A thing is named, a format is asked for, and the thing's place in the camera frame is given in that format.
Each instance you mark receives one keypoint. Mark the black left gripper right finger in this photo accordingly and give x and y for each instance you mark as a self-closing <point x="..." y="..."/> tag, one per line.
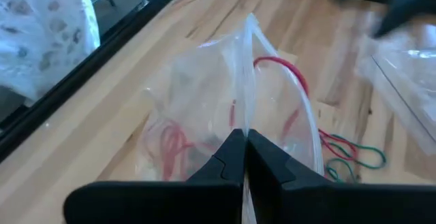
<point x="323" y="207"/>

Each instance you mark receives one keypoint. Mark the green rubber bands heap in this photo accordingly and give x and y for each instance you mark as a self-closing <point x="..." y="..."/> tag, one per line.
<point x="381" y="152"/>

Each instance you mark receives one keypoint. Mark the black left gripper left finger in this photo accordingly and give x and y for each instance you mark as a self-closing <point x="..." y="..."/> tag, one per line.
<point x="153" y="203"/>

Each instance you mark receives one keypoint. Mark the white floral curtain cloth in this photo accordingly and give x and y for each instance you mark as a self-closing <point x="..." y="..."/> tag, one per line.
<point x="41" y="30"/>

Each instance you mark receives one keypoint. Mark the clear plastic zip bag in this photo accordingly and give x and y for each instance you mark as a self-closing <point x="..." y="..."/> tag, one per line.
<point x="204" y="91"/>
<point x="408" y="91"/>

